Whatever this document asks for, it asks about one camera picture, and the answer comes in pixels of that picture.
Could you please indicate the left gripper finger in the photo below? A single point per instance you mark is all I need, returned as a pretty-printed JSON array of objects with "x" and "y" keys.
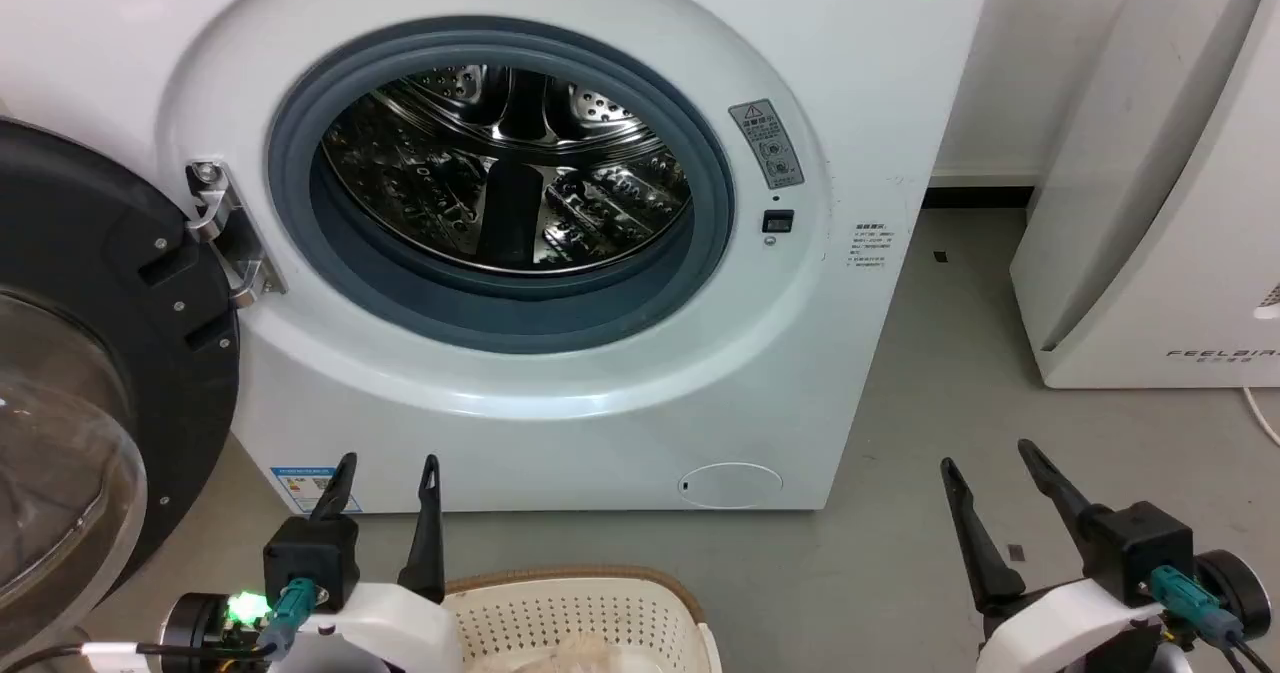
[
  {"x": 428, "y": 543},
  {"x": 340, "y": 488}
]

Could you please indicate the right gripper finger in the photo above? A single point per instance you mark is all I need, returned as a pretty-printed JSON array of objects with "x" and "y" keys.
[
  {"x": 978, "y": 548},
  {"x": 1055, "y": 488}
]

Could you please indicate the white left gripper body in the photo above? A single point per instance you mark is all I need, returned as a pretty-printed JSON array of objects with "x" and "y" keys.
[{"x": 400, "y": 633}]

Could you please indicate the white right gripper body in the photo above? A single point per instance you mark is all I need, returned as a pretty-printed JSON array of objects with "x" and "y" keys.
[{"x": 1060, "y": 633}]

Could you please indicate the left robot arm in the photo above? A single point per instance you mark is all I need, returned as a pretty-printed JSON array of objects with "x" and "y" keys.
[{"x": 195, "y": 628}]

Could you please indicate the metal washing machine door hinge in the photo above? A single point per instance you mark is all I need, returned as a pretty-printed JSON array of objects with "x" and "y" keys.
[{"x": 232, "y": 233}]

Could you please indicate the stainless steel washing machine drum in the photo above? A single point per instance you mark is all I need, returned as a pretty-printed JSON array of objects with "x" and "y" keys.
[{"x": 420, "y": 173}]

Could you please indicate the black washer door with glass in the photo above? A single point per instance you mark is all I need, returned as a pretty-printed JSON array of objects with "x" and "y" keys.
[{"x": 90, "y": 253}]

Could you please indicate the blue energy label sticker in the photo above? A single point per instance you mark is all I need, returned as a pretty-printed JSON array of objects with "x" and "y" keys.
[{"x": 300, "y": 488}]

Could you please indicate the cream perforated laundry basket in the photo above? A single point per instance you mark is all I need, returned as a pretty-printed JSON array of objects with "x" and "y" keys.
[{"x": 600, "y": 613}]

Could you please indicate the white front-load washing machine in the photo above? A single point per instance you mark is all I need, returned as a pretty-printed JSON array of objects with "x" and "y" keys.
[{"x": 620, "y": 433}]

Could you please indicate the round filter cover panel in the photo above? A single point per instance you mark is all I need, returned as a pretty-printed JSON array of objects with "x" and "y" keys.
[{"x": 730, "y": 485}]

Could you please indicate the small printed text label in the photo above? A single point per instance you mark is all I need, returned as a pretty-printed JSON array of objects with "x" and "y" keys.
[{"x": 870, "y": 244}]

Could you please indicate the white air purifier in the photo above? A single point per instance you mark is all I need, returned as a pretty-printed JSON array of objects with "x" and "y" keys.
[{"x": 1180, "y": 203}]

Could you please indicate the black door lock socket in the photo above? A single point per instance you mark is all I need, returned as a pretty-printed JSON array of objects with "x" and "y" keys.
[{"x": 778, "y": 221}]

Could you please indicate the grey rubber door gasket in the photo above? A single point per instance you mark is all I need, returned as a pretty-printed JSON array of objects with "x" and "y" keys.
[{"x": 700, "y": 253}]

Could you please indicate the grey warning sticker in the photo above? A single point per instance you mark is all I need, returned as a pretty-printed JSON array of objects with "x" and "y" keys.
[{"x": 768, "y": 145}]

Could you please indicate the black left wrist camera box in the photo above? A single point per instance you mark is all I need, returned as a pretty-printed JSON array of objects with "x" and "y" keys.
[{"x": 310, "y": 553}]

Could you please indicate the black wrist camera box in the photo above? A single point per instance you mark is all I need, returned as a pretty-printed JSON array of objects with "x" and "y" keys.
[
  {"x": 310, "y": 553},
  {"x": 1140, "y": 548}
]

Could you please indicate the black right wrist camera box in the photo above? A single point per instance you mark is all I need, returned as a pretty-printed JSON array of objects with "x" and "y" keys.
[{"x": 1140, "y": 548}]

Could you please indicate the black wall baseboard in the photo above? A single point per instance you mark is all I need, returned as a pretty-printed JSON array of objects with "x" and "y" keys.
[{"x": 980, "y": 197}]

